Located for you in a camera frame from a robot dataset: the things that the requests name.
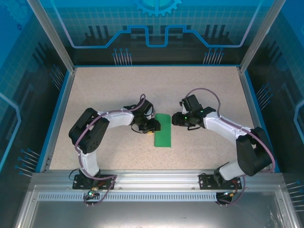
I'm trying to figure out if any aluminium frame post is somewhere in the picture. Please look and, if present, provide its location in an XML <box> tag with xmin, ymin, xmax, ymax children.
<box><xmin>25</xmin><ymin>0</ymin><xmax>78</xmax><ymax>74</ymax></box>
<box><xmin>238</xmin><ymin>0</ymin><xmax>287</xmax><ymax>74</ymax></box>

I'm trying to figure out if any aluminium right frame post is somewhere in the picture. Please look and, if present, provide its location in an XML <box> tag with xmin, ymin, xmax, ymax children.
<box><xmin>238</xmin><ymin>0</ymin><xmax>287</xmax><ymax>74</ymax></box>

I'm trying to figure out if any aluminium left table rail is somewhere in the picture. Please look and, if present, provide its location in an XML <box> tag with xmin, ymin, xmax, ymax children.
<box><xmin>39</xmin><ymin>67</ymin><xmax>78</xmax><ymax>173</ymax></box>

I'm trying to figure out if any left connector with green light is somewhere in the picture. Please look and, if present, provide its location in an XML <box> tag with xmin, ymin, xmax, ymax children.
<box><xmin>87</xmin><ymin>187</ymin><xmax>100</xmax><ymax>198</ymax></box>

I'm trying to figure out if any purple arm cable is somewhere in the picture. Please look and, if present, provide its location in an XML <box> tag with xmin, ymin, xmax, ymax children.
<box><xmin>75</xmin><ymin>94</ymin><xmax>147</xmax><ymax>208</ymax></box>
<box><xmin>187</xmin><ymin>87</ymin><xmax>276</xmax><ymax>207</ymax></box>

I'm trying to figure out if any slotted grey cable duct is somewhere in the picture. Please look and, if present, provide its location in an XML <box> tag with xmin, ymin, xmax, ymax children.
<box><xmin>38</xmin><ymin>192</ymin><xmax>238</xmax><ymax>202</ymax></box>

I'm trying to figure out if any right connector with green light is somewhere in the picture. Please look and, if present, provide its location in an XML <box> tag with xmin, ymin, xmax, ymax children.
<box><xmin>220</xmin><ymin>189</ymin><xmax>238</xmax><ymax>198</ymax></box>

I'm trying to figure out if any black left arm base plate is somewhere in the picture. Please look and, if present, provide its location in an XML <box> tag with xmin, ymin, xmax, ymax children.
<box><xmin>72</xmin><ymin>173</ymin><xmax>117</xmax><ymax>190</ymax></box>

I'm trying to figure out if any aluminium left frame post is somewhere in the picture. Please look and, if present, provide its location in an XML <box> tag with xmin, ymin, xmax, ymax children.
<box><xmin>25</xmin><ymin>0</ymin><xmax>78</xmax><ymax>74</ymax></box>

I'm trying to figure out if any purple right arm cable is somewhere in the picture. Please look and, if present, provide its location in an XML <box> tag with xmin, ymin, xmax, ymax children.
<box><xmin>187</xmin><ymin>87</ymin><xmax>276</xmax><ymax>207</ymax></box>

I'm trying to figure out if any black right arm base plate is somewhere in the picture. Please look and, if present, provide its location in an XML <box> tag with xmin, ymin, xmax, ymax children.
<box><xmin>199</xmin><ymin>173</ymin><xmax>244</xmax><ymax>190</ymax></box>

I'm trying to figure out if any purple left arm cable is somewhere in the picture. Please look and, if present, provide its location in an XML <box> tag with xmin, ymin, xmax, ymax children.
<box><xmin>75</xmin><ymin>94</ymin><xmax>147</xmax><ymax>208</ymax></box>

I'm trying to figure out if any aluminium right table rail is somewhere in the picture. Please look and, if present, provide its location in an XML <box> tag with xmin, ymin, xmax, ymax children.
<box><xmin>237</xmin><ymin>67</ymin><xmax>273</xmax><ymax>172</ymax></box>

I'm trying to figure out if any thin black wire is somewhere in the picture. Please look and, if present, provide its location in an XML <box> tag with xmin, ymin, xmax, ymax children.
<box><xmin>68</xmin><ymin>169</ymin><xmax>80</xmax><ymax>181</ymax></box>

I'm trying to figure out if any connector with green light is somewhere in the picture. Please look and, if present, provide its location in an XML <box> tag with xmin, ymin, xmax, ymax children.
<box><xmin>220</xmin><ymin>189</ymin><xmax>238</xmax><ymax>198</ymax></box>
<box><xmin>87</xmin><ymin>187</ymin><xmax>100</xmax><ymax>198</ymax></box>

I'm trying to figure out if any aluminium table rail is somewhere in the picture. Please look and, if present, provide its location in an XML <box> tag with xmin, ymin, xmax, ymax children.
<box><xmin>39</xmin><ymin>67</ymin><xmax>78</xmax><ymax>173</ymax></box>
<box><xmin>237</xmin><ymin>67</ymin><xmax>273</xmax><ymax>172</ymax></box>

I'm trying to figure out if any green paper sheet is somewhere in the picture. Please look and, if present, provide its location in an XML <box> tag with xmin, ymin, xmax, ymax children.
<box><xmin>153</xmin><ymin>113</ymin><xmax>173</xmax><ymax>148</ymax></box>

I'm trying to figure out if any steel sheet tray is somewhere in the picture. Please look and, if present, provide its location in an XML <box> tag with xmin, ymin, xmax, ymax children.
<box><xmin>14</xmin><ymin>185</ymin><xmax>302</xmax><ymax>228</ymax></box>

